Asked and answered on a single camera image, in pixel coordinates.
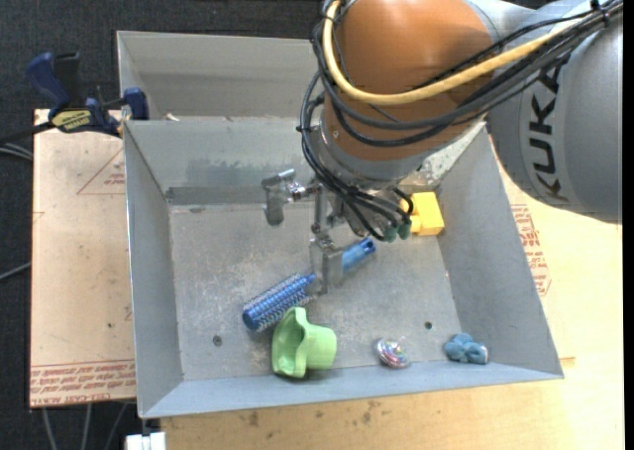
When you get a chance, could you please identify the blue soft toy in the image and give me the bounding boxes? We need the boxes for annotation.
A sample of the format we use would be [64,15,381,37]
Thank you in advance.
[442,332,490,366]

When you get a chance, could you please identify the grey metal bin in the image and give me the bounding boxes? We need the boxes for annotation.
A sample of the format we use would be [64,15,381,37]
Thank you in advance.
[116,30,565,419]

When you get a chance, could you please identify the yellow block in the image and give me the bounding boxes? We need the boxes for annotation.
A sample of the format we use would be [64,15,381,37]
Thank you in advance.
[409,191,446,238]

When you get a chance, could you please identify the green plastic cup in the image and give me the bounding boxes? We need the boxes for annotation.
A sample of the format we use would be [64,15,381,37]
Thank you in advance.
[270,306,339,380]

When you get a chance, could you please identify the bare metal gripper finger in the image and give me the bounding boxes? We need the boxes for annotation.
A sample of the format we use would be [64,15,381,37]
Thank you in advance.
[261,169,305,228]
[308,233,346,296]

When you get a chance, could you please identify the multicoloured spinning top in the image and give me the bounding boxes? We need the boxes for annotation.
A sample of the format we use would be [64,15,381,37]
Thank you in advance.
[374,336,413,370]

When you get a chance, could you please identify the brown cardboard board red print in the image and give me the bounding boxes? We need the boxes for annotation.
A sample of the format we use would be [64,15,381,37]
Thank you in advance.
[29,108,577,409]

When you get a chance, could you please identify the blue hairbrush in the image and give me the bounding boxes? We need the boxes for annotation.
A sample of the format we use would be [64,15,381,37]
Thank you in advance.
[242,237,377,333]

